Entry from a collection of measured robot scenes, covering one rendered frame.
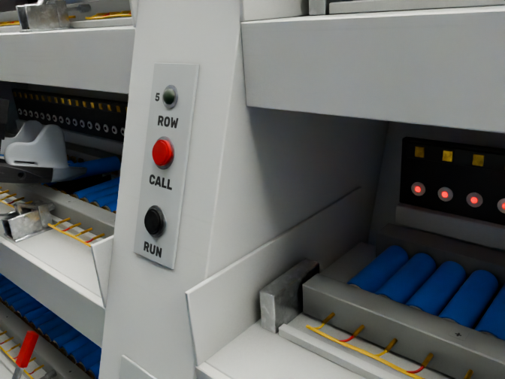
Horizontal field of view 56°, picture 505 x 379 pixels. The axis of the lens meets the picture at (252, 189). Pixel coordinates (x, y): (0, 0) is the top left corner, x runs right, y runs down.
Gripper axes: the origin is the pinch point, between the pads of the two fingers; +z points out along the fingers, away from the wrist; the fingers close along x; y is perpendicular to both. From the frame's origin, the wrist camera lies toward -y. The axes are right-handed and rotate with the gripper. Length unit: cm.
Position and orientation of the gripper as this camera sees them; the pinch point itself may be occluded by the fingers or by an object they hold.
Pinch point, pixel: (69, 174)
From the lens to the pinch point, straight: 57.4
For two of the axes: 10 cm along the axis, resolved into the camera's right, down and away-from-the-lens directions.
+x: -7.4, -1.9, 6.5
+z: 6.5, 0.3, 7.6
